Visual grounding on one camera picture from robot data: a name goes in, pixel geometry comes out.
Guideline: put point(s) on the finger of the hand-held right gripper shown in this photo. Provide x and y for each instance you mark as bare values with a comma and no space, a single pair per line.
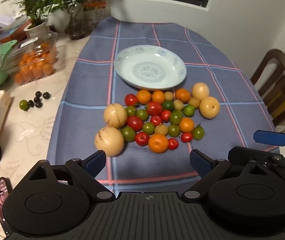
252,155
270,138

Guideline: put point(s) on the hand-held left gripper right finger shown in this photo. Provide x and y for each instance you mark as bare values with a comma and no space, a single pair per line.
199,161

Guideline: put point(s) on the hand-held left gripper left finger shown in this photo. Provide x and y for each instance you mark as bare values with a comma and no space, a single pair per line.
96,162

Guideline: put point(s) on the yellow round melon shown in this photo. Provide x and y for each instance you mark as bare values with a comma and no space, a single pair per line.
115,115
109,141
209,107
200,91

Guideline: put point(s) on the small yellow fruit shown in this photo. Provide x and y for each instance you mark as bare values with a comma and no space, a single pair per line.
194,102
161,129
168,95
178,104

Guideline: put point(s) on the cluster of red tomatoes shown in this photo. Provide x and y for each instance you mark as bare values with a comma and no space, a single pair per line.
135,123

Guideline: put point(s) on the pale blue patterned plate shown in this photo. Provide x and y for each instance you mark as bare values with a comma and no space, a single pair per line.
150,67

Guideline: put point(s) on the brown wooden chair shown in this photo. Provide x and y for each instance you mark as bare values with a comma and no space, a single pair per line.
270,62

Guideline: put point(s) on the dark round berry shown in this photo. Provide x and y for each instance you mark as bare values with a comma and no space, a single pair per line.
38,93
30,103
36,99
46,95
38,104

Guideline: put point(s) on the blue checked cloth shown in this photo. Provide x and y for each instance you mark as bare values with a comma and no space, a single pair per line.
95,80

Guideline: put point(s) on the small green tomato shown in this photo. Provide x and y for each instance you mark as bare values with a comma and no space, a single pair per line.
23,105

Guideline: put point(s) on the smartphone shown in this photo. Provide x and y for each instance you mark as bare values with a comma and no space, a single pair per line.
0,192

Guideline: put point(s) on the pile of kumquats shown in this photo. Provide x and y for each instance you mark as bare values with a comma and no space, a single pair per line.
36,66

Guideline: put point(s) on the plant in glass vase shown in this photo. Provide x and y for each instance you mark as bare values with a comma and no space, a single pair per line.
78,30

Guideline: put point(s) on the clear plastic box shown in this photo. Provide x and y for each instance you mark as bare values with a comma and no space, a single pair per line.
27,45

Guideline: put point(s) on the potted plant white pot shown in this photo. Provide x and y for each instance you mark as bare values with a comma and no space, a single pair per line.
36,30

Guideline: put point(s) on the white vase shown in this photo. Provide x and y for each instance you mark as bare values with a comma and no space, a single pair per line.
58,21

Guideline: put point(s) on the terracotta pot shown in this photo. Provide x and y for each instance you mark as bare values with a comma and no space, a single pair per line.
20,31

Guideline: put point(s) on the printed paper carton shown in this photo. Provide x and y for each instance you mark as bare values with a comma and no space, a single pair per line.
96,7

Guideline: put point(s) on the stack of papers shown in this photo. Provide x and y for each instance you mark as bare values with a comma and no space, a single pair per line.
3,21

